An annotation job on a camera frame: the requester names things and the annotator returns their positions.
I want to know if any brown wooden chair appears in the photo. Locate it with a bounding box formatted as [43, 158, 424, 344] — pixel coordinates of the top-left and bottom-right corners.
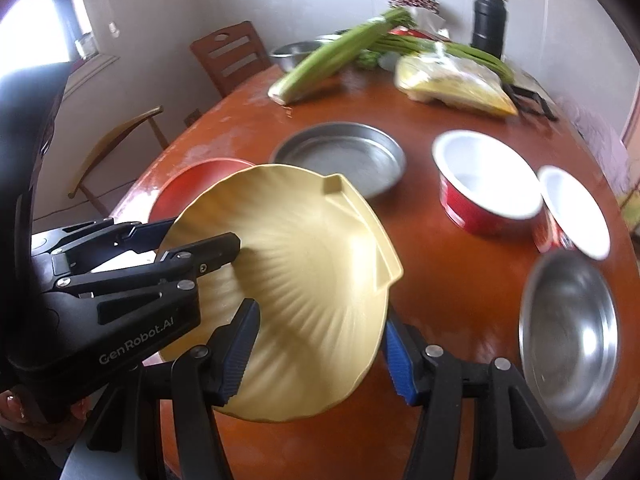
[190, 21, 273, 98]

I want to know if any black thermos bottle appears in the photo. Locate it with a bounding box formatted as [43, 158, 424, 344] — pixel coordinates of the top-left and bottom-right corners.
[471, 0, 508, 61]

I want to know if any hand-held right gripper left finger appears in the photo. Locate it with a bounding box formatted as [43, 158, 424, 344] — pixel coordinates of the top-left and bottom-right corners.
[86, 299, 262, 480]

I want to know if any steel bowl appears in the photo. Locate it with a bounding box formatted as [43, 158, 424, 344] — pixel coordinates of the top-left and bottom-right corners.
[518, 247, 619, 431]

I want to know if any celery stalk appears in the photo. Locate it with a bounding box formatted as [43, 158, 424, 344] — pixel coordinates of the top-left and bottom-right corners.
[267, 7, 416, 106]

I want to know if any black peeler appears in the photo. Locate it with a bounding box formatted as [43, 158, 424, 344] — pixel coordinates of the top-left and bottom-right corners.
[502, 82, 558, 122]

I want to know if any pink garment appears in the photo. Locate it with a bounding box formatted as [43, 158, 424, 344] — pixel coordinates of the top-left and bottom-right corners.
[555, 95, 633, 196]

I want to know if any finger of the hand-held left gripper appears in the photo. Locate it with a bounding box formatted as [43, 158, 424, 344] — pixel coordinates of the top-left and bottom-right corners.
[31, 217, 176, 262]
[50, 231, 242, 311]

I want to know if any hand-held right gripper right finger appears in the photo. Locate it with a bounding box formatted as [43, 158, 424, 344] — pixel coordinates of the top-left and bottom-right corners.
[382, 305, 576, 480]

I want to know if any light wooden chair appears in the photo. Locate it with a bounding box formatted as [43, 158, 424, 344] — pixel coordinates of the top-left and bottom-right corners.
[67, 105, 170, 213]

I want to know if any red and white bowl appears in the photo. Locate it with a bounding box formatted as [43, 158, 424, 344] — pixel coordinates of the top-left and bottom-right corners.
[531, 165, 612, 261]
[431, 130, 544, 236]

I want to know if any steel basin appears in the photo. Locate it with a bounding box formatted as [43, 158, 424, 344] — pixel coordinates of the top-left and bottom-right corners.
[268, 40, 333, 73]

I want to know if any plastic bag of yellow noodles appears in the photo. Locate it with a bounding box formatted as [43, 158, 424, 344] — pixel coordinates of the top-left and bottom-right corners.
[395, 42, 519, 120]

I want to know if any person's left hand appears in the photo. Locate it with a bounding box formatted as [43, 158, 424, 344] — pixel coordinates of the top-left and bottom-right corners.
[0, 387, 91, 448]

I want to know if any wrapped patterned bouquet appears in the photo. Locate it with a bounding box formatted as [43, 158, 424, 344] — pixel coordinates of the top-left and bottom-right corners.
[389, 0, 451, 41]

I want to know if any red plate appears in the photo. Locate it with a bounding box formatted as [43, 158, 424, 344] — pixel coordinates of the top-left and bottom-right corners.
[148, 158, 257, 223]

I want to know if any bundle of long green stalks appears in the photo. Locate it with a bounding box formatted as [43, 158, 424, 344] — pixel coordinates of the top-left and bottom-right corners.
[357, 35, 516, 83]

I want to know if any steel plate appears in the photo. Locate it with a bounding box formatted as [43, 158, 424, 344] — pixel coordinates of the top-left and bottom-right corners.
[270, 121, 407, 200]

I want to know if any window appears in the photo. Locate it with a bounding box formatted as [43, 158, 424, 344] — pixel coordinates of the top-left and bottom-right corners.
[0, 0, 121, 106]

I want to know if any yellow shell-shaped plate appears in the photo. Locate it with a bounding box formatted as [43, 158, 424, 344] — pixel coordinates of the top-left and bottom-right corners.
[157, 163, 405, 423]

